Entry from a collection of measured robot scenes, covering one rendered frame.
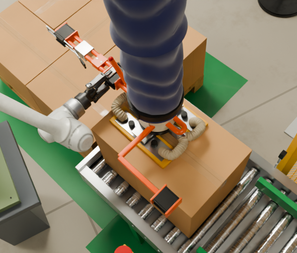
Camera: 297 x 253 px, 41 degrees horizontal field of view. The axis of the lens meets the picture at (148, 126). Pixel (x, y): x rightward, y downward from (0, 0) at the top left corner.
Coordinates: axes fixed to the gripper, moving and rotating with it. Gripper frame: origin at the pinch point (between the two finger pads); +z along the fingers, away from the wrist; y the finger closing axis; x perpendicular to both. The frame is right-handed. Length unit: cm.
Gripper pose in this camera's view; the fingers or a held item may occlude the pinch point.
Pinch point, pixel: (113, 74)
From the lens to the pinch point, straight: 180.6
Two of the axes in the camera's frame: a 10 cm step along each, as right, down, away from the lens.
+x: 7.2, 5.9, -3.6
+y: 0.8, 4.4, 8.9
